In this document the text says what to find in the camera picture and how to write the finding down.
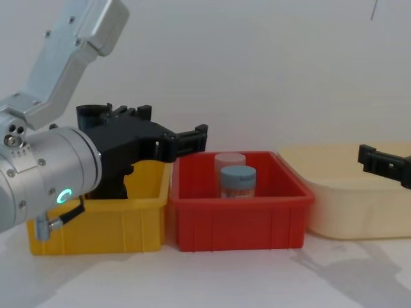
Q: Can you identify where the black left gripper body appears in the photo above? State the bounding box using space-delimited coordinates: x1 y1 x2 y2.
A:
82 105 177 200

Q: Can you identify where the white translucent jar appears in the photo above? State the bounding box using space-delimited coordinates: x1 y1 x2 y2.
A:
214 153 247 176

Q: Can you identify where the cream plastic bin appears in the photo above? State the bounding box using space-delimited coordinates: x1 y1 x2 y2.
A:
276 141 411 241

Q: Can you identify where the jar with blue-grey lid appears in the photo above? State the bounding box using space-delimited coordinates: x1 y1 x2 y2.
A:
220 166 257 200

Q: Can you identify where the yellow plastic bin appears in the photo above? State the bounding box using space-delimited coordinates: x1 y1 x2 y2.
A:
27 159 173 256

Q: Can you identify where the red plastic bin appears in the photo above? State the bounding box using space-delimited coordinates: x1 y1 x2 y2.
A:
168 150 315 253

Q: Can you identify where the white table cloth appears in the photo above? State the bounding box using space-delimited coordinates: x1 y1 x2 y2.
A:
0 221 411 308

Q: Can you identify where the thin dark gripper cable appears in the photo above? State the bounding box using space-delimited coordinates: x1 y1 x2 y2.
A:
35 195 87 242

